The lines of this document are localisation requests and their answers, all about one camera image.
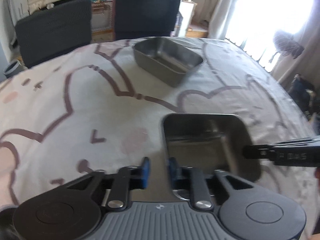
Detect small rectangular metal tray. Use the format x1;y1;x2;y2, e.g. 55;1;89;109
132;37;204;88

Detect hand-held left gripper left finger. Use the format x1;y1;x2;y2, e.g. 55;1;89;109
60;156;151;210

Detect white curtain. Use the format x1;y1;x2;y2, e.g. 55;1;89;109
207;0;252;40

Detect hanging dried bundle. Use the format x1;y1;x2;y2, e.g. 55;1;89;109
272;29;305;60

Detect grey bin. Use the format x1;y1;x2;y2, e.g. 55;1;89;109
3;60;28;79

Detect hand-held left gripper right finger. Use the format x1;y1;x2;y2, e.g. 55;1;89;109
167;157;254;210

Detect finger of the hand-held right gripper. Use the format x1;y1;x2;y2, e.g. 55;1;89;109
242;144;274;160

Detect printed bear tablecloth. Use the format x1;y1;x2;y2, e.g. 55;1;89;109
0;36;318;207

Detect white side cabinet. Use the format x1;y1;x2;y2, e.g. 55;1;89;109
174;1;198;37

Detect wooden steps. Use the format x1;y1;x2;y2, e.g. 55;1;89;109
186;24;210;38

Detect large rectangular metal tray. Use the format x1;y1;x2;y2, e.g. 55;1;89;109
160;113;262;201

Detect dark fabric chair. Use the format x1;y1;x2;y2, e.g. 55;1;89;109
113;0;181;41
15;0;92;69

